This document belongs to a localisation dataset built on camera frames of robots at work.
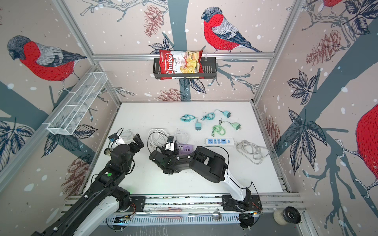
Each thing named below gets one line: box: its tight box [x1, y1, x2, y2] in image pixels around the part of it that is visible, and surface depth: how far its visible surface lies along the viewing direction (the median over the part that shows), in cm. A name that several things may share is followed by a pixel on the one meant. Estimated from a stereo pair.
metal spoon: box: [188, 210, 222, 221], surface depth 71 cm
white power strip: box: [205, 137, 235, 146], surface depth 97 cm
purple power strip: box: [177, 144, 195, 156], surface depth 92 cm
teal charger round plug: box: [212, 109, 232, 118], surface depth 113 cm
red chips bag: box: [159, 49, 205, 81], surface depth 90 cm
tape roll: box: [273, 206, 302, 226], surface depth 63 cm
